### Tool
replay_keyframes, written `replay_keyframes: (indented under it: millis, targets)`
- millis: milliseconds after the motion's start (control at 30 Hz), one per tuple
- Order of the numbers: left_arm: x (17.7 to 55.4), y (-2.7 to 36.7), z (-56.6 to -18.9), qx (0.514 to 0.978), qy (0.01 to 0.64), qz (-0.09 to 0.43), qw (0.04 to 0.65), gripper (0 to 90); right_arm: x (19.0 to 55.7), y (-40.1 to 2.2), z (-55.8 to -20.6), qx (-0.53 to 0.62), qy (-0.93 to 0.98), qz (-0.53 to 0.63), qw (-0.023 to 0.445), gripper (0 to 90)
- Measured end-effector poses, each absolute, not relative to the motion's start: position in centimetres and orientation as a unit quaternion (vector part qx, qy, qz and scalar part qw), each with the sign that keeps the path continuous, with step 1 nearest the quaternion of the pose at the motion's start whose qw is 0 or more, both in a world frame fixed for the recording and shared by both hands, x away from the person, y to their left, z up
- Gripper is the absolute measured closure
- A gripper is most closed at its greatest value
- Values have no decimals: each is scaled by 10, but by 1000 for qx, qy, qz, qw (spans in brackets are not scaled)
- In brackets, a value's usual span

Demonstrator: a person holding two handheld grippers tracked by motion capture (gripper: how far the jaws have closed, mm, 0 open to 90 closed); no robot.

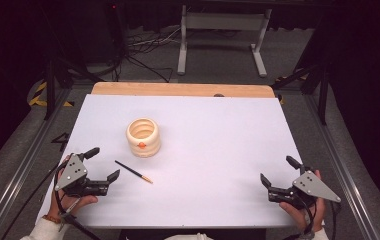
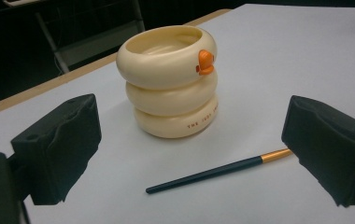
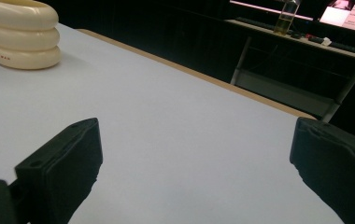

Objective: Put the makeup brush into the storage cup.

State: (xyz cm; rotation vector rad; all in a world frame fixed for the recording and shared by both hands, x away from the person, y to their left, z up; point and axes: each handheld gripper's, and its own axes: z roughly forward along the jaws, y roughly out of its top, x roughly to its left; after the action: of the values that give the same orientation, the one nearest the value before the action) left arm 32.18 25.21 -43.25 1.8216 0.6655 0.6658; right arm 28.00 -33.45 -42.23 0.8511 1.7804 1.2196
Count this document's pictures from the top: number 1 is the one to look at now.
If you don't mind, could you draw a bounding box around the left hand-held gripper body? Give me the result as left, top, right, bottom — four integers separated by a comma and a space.
54, 153, 110, 198

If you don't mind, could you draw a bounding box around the dark computer tower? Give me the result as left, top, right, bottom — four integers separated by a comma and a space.
105, 0, 128, 64

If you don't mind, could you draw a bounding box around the black floor bracket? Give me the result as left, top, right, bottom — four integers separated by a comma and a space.
50, 132, 71, 153

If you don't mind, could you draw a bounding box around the person's white shirt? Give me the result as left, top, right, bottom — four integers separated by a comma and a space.
163, 232, 214, 240

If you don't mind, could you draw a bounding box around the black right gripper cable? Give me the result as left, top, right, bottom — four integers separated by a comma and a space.
304, 198, 342, 240

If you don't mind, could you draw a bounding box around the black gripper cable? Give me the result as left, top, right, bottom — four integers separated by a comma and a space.
304, 198, 342, 240
53, 162, 103, 240

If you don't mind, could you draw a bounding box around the white table cover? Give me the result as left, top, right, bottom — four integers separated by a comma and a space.
35, 93, 305, 230

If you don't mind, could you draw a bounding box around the aluminium floor rail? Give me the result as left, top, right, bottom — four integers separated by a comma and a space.
305, 94, 380, 240
0, 87, 73, 240

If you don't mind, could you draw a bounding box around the cream ribbed pen holder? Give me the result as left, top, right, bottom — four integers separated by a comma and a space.
125, 117, 162, 159

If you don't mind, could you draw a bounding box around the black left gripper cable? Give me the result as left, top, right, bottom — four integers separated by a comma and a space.
53, 162, 103, 240

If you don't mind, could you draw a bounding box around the white metal desk frame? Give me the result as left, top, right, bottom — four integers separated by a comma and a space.
176, 4, 273, 79

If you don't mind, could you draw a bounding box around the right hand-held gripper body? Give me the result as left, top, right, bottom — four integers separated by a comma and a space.
267, 165, 342, 211

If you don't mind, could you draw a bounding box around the black pencil with tan tip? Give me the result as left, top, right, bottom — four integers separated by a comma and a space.
114, 159, 154, 185

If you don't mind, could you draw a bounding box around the wooden table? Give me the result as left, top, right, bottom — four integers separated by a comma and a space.
90, 81, 276, 99

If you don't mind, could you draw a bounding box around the person's right hand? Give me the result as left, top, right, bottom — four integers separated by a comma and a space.
279, 169, 327, 233

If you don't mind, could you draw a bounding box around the person's left hand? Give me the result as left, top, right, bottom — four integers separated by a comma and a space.
47, 154, 99, 220

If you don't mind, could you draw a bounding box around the brown wrist bracelet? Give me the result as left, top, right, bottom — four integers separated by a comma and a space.
41, 214, 62, 225

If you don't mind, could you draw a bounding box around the black curtain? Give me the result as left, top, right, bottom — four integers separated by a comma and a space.
0, 0, 51, 179
324, 0, 380, 218

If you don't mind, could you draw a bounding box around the yellow black floor tape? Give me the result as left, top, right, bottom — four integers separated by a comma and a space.
27, 80, 76, 109

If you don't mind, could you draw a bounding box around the bundle of floor cables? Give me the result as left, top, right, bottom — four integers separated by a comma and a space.
117, 25, 183, 84

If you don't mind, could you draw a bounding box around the black metal stand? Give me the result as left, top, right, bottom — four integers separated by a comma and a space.
270, 62, 330, 127
42, 54, 106, 122

